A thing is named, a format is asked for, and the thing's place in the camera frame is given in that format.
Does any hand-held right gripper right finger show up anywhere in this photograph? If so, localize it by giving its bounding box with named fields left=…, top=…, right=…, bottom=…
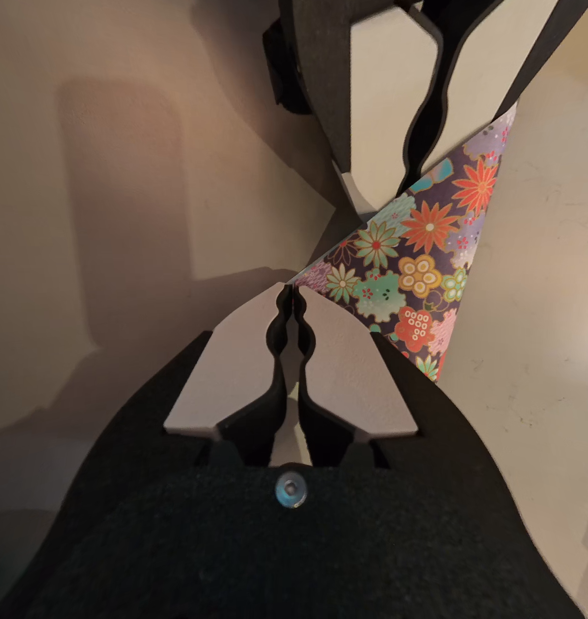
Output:
left=293, top=285, right=419, bottom=467

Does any floral patterned origami paper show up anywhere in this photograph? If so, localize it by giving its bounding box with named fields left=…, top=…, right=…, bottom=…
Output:
left=294, top=104, right=518, bottom=385

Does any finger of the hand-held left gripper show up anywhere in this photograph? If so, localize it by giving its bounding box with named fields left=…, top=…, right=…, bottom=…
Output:
left=332, top=0, right=443, bottom=214
left=419, top=0, right=588, bottom=181

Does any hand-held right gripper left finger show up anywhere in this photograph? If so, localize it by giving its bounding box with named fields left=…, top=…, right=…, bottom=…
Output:
left=163, top=284, right=294, bottom=467

